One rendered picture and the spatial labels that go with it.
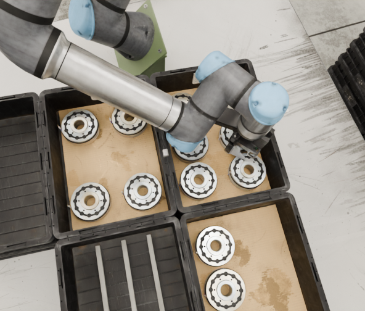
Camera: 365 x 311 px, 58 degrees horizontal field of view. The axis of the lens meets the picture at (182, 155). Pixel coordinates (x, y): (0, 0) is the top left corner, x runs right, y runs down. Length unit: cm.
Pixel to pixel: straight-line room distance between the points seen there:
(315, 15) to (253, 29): 119
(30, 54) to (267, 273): 75
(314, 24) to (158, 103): 191
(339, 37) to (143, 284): 203
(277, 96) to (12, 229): 74
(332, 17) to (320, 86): 127
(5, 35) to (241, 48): 90
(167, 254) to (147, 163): 26
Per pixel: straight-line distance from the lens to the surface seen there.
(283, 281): 97
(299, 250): 92
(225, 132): 97
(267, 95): 65
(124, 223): 83
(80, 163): 98
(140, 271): 92
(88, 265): 94
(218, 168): 96
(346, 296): 119
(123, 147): 97
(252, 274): 95
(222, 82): 67
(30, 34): 62
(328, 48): 241
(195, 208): 83
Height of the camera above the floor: 175
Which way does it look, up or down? 72 degrees down
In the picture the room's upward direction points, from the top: 12 degrees clockwise
